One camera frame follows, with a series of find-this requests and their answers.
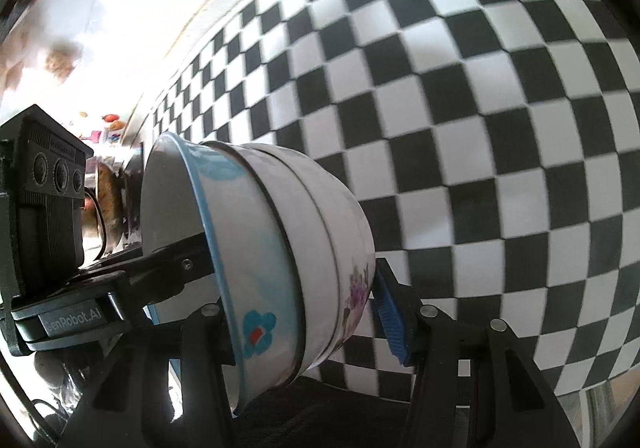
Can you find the white black rimmed bowl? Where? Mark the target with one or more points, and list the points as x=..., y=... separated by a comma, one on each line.
x=302, y=253

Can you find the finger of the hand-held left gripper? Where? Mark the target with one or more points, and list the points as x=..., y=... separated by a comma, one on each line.
x=172, y=265

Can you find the blue polka dot bowl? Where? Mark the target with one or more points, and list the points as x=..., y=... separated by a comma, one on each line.
x=260, y=278

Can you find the white red floral bowl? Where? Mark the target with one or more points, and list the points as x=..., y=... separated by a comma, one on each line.
x=345, y=238

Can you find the cluster of colourful wall stickers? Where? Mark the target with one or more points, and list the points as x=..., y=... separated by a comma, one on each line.
x=102, y=127

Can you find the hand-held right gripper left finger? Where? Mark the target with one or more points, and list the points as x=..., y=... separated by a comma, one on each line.
x=200, y=353

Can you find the black white checkered tablecloth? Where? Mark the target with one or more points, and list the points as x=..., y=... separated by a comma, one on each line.
x=450, y=127

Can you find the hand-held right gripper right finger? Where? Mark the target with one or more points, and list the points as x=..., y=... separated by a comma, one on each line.
x=389, y=323

